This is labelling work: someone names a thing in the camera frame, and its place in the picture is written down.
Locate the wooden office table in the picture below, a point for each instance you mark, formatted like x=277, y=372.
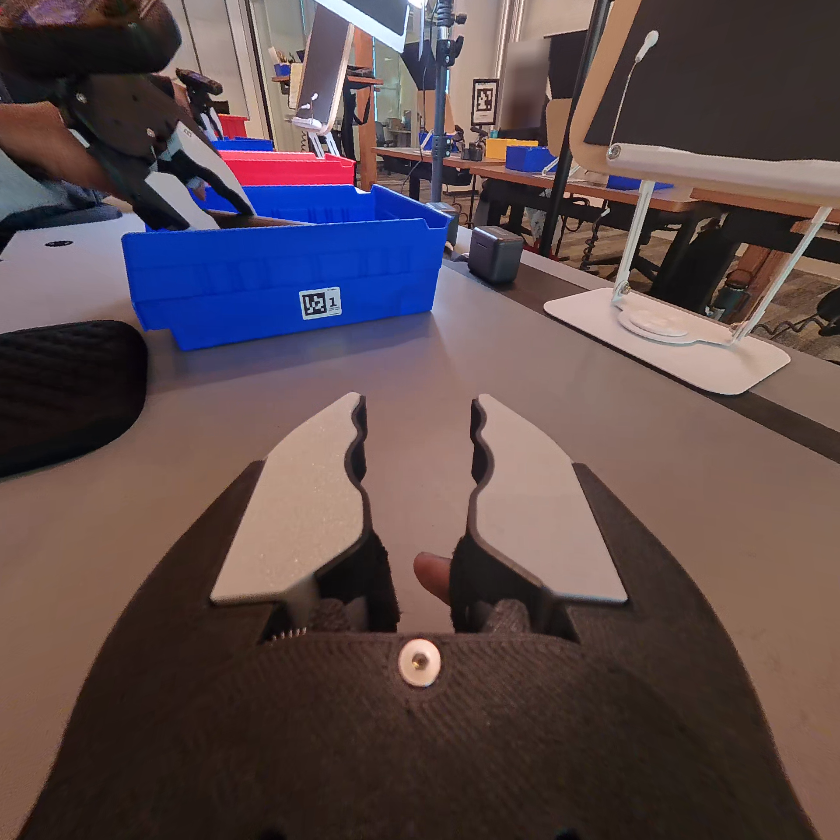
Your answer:
x=407, y=154
x=525, y=176

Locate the blue plastic bin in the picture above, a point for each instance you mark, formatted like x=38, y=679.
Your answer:
x=243, y=144

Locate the LED light panel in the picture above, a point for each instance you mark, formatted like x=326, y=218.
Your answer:
x=387, y=16

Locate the blue bin white tag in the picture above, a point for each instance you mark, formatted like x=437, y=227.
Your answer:
x=262, y=275

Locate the white-tipped thin rod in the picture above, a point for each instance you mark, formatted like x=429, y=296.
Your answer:
x=649, y=40

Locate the black light stand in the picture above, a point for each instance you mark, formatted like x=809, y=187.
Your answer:
x=439, y=131

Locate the teal water bottle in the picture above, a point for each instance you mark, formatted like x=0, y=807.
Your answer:
x=728, y=302

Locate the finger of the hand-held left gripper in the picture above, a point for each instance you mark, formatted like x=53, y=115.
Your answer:
x=180, y=200
x=203, y=161

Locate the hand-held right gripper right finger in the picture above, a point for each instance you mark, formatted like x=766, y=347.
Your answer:
x=544, y=518

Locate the yellow plastic bin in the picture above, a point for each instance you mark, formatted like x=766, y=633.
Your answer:
x=505, y=148

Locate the small marker tag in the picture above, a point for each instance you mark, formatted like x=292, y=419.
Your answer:
x=485, y=100

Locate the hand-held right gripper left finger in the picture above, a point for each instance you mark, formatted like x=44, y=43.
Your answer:
x=295, y=518

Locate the red plastic bin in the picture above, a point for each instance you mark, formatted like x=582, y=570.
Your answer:
x=233, y=126
x=289, y=167

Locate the small blue bin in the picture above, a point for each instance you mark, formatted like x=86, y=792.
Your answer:
x=528, y=159

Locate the small grey box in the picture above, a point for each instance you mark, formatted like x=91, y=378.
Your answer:
x=446, y=213
x=495, y=253

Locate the person's right hand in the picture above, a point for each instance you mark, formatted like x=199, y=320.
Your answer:
x=433, y=574

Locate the black mesh cushion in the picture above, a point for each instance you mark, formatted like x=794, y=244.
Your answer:
x=65, y=394

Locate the person's left forearm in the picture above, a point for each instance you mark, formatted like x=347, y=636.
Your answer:
x=39, y=144

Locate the black round-base pole stand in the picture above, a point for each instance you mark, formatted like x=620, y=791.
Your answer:
x=571, y=131

